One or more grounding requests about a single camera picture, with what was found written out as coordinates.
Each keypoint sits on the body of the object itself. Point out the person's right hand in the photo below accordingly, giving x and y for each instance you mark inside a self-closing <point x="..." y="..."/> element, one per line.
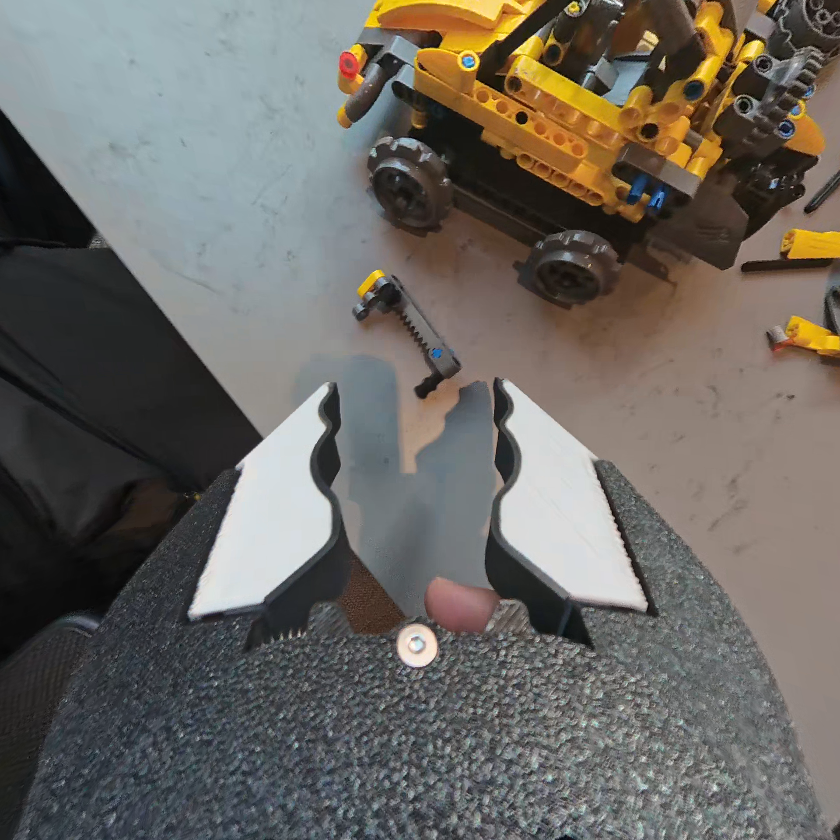
<point x="459" y="607"/>

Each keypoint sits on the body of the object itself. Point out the thin black rod brick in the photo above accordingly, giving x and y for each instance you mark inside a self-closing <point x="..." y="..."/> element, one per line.
<point x="787" y="264"/>

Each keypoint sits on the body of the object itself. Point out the yellow brick with grey end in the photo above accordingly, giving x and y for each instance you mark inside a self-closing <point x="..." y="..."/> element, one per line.
<point x="810" y="334"/>

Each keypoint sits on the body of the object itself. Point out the yellow toy brick vehicle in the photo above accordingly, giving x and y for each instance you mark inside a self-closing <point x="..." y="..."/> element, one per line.
<point x="558" y="124"/>

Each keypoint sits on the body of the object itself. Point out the black axle brick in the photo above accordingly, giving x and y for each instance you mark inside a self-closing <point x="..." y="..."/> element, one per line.
<point x="823" y="191"/>

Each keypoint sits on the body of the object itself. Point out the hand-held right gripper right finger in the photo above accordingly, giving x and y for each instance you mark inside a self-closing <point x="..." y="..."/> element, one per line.
<point x="564" y="525"/>

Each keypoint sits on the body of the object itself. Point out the yellow beam brick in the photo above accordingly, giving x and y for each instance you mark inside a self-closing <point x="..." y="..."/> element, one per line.
<point x="814" y="244"/>

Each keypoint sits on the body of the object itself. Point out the grey toothed rack piece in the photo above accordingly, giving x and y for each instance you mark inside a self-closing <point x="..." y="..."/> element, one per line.
<point x="420" y="328"/>

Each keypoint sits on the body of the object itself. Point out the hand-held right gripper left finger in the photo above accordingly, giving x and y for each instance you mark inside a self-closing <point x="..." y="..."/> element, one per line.
<point x="275" y="512"/>

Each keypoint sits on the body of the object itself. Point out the black mesh chair seat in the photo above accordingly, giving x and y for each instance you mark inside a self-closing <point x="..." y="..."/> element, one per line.
<point x="33" y="722"/>

